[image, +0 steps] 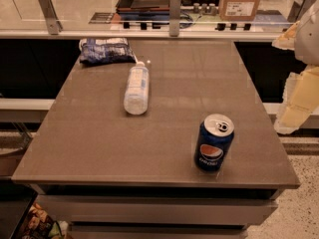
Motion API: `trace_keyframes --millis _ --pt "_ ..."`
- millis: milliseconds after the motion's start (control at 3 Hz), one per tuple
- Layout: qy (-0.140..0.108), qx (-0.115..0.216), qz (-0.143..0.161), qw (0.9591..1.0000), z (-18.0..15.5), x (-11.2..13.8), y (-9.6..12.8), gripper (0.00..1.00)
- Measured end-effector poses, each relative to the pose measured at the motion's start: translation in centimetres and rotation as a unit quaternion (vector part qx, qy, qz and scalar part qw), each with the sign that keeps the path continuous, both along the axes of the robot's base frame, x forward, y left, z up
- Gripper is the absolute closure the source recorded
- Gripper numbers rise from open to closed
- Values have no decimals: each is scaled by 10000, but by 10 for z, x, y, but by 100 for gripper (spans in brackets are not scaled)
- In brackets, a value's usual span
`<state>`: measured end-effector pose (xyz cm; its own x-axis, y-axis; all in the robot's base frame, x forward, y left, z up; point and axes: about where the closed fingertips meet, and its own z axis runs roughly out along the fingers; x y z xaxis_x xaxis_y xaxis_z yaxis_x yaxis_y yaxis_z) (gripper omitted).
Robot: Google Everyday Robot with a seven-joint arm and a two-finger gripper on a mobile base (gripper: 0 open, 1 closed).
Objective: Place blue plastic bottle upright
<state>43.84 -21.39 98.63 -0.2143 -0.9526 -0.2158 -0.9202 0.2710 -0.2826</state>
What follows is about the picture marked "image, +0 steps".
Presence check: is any left metal glass bracket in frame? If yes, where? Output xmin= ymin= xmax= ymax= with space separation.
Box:
xmin=38 ymin=0 xmax=63 ymax=35

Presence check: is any clear plastic water bottle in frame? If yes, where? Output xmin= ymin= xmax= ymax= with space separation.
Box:
xmin=124 ymin=62 xmax=150 ymax=116

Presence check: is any stack of dark trays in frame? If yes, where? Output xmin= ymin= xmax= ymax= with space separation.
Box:
xmin=115 ymin=0 xmax=182 ymax=29

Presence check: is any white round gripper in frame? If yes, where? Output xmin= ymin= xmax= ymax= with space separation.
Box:
xmin=272 ymin=0 xmax=319 ymax=134

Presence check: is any blue Pepsi can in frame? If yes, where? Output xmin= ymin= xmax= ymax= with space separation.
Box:
xmin=194 ymin=114 xmax=234 ymax=172

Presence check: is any metal glass bracket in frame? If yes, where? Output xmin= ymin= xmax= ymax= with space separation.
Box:
xmin=38 ymin=0 xmax=63 ymax=35
xmin=287 ymin=0 xmax=316 ymax=23
xmin=169 ymin=0 xmax=181 ymax=37

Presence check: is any middle metal glass bracket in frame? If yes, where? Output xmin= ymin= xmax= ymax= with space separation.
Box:
xmin=169 ymin=0 xmax=181 ymax=37

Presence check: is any colourful snack bag on floor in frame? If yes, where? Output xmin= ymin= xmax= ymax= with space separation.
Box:
xmin=17 ymin=203 xmax=70 ymax=239

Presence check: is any brown cardboard box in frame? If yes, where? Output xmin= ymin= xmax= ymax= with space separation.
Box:
xmin=218 ymin=0 xmax=260 ymax=21

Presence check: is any grey table drawer unit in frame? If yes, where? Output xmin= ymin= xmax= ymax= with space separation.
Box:
xmin=37 ymin=194 xmax=277 ymax=239

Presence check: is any blue snack bag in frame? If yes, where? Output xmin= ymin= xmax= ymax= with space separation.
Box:
xmin=79 ymin=38 xmax=136 ymax=65

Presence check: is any right metal glass bracket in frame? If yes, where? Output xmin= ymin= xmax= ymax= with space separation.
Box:
xmin=287 ymin=0 xmax=316 ymax=23

